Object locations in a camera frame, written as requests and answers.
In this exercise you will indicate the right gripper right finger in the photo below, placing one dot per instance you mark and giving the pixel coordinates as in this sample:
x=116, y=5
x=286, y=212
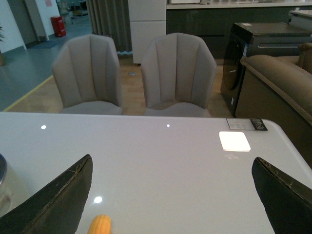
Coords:
x=287, y=202

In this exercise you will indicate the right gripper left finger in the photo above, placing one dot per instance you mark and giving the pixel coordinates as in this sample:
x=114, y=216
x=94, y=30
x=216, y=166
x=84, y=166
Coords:
x=56, y=208

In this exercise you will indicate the yellow corn cob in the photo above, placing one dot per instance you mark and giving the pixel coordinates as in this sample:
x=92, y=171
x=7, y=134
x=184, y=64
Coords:
x=101, y=224

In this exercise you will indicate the white electric cooking pot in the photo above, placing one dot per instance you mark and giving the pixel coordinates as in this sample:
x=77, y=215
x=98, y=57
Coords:
x=13, y=191

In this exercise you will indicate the table corner label sticker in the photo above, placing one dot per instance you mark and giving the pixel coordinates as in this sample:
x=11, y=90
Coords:
x=254, y=124

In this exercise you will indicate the brown sofa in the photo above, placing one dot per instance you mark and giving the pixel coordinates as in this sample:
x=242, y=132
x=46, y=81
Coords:
x=280, y=89

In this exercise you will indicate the left beige upholstered chair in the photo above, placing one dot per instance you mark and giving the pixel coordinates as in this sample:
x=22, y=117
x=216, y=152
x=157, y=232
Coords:
x=87, y=74

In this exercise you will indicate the beige upholstered chair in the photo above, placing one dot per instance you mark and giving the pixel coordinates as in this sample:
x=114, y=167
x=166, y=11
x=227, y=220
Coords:
x=178, y=71
x=87, y=74

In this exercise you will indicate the black washing machine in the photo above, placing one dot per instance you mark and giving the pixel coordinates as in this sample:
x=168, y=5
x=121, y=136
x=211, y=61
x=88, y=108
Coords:
x=249, y=39

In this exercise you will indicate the right beige upholstered chair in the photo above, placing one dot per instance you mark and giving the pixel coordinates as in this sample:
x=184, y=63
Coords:
x=178, y=71

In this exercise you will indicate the dark kitchen counter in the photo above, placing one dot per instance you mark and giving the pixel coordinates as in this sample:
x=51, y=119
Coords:
x=213, y=21

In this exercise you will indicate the white cabinet column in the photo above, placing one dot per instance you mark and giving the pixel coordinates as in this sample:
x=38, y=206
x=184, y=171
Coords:
x=147, y=21

